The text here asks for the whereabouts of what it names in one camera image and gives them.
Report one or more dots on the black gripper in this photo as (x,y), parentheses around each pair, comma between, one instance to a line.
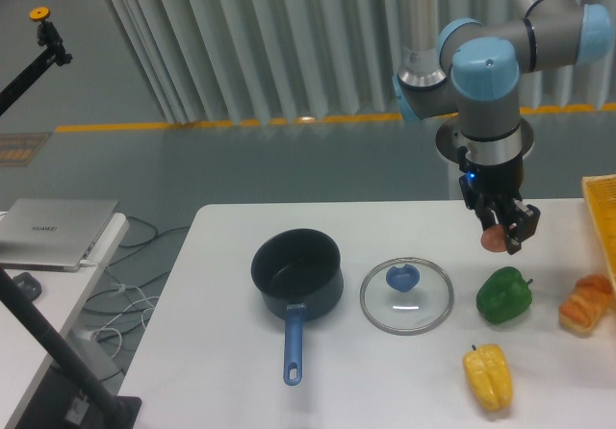
(495,188)

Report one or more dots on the brown egg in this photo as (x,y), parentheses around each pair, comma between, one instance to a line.
(493,239)

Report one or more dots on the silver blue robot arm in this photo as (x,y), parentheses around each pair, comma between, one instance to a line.
(472,71)

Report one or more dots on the green bell pepper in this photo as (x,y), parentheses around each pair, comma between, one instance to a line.
(504,296)

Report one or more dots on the orange croissant bread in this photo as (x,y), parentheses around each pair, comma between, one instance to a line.
(587,303)

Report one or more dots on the glass lid blue knob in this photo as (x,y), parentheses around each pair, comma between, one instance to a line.
(406,296)

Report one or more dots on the yellow bell pepper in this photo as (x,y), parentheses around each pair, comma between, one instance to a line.
(488,375)

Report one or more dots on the dark blue saucepan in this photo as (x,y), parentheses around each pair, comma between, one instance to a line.
(298,273)

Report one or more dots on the black tripod pole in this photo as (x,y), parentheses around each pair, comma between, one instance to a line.
(113,411)

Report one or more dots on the silver Huawei laptop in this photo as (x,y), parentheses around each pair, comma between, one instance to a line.
(52,234)

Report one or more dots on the white side table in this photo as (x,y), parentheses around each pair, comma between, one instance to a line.
(23,360)

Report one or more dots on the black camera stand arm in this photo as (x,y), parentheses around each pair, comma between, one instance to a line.
(53,52)

